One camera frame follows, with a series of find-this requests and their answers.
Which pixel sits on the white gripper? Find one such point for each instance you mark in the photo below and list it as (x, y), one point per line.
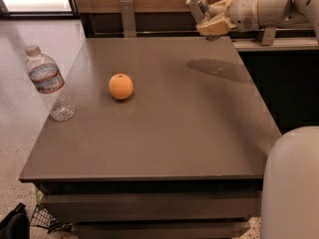
(243, 13)

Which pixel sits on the silver blue redbull can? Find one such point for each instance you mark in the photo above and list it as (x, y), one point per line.
(199, 10)

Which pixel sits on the orange fruit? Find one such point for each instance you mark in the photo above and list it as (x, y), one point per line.
(121, 86)

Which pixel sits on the grey drawer cabinet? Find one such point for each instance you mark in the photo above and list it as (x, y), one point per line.
(182, 158)

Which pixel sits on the clear plastic water bottle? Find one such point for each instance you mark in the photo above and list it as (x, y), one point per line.
(47, 79)

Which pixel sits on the black bag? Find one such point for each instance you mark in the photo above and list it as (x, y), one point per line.
(16, 224)

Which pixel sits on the right metal wall bracket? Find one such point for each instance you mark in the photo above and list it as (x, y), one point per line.
(267, 36)

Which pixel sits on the metal wall bracket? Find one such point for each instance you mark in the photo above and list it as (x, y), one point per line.
(267, 36)
(128, 18)

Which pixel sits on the left metal wall bracket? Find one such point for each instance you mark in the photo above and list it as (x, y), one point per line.
(128, 18)

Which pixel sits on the black wire basket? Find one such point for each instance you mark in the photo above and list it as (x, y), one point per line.
(41, 218)

